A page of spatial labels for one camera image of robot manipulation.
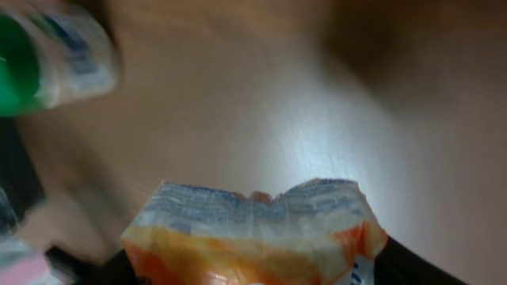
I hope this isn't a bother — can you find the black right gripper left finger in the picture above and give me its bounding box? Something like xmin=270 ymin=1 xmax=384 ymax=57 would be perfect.
xmin=45 ymin=245 xmax=139 ymax=285

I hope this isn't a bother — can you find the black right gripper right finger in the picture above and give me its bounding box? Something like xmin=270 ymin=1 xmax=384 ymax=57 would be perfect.
xmin=374 ymin=236 xmax=465 ymax=285

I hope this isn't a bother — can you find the orange small carton box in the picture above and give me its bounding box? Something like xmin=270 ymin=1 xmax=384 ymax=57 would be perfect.
xmin=121 ymin=179 xmax=387 ymax=284

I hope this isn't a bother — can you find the green lid jar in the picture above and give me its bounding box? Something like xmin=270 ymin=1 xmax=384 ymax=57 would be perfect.
xmin=1 ymin=2 xmax=120 ymax=116

